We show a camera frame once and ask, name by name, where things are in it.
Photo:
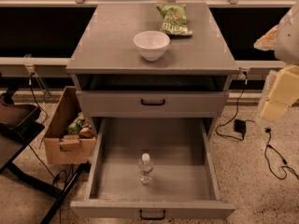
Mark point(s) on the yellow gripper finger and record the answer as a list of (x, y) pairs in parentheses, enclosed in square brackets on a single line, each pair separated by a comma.
[(281, 90), (267, 41)]

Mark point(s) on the clear plastic water bottle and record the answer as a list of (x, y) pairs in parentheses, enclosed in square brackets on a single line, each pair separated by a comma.
[(146, 167)]

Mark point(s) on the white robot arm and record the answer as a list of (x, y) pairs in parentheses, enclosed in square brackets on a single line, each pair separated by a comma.
[(287, 42)]

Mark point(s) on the grey drawer cabinet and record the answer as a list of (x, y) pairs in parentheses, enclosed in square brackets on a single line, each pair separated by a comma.
[(106, 58)]

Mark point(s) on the open grey bottom drawer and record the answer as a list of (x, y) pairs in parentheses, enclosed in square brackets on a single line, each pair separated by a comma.
[(183, 184)]

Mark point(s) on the closed grey middle drawer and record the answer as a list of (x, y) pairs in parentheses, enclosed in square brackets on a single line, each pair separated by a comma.
[(152, 104)]

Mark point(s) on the black power adapter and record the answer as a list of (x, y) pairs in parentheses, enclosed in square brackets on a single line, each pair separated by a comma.
[(240, 126)]

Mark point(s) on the green chip bag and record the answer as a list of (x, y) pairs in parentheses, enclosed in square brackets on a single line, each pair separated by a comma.
[(174, 20)]

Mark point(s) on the white ceramic bowl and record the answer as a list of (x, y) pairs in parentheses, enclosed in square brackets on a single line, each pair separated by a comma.
[(152, 45)]

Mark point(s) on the green snack bag in box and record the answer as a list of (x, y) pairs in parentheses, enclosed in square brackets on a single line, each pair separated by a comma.
[(77, 124)]

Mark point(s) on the brown cardboard box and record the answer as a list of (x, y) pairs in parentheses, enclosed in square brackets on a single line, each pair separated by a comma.
[(62, 148)]

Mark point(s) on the black office chair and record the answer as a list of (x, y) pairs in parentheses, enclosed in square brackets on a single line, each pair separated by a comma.
[(13, 140)]

